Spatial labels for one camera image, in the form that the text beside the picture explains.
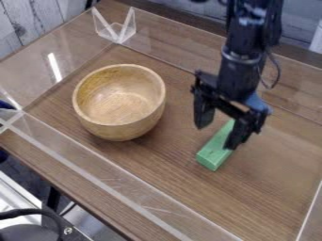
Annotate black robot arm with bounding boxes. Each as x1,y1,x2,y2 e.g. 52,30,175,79
191,0,283,150

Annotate black metal table leg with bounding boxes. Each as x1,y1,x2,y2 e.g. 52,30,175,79
46,187,61,211

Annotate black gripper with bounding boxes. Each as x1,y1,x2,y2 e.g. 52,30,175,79
191,47,270,150

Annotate green rectangular block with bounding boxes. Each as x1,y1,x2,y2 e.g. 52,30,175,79
196,120,233,171

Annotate black bracket with screw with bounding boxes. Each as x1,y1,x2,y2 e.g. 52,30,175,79
40,206,93,241

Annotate clear acrylic wall panels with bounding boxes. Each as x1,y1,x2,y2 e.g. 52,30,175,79
0,0,322,241

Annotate brown wooden bowl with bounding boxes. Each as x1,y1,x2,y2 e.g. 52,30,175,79
72,64,165,141

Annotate black cable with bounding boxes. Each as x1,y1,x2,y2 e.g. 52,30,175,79
0,207,60,241

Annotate clear acrylic corner bracket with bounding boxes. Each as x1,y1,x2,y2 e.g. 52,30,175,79
90,8,136,44

